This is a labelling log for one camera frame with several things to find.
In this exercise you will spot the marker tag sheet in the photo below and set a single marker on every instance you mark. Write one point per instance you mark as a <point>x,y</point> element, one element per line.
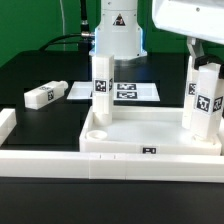
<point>122,91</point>

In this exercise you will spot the white desk top tray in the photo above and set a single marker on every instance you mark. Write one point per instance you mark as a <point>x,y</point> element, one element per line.
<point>144,130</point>

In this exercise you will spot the white left fence block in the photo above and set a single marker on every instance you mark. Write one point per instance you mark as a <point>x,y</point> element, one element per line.
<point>7,123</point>

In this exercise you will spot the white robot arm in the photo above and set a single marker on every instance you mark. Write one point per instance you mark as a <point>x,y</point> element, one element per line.
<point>120,35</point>

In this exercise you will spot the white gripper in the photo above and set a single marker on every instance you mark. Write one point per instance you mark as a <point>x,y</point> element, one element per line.
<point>199,19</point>

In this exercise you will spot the white front fence bar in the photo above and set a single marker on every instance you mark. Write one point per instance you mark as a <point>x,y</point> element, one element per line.
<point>160,167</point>

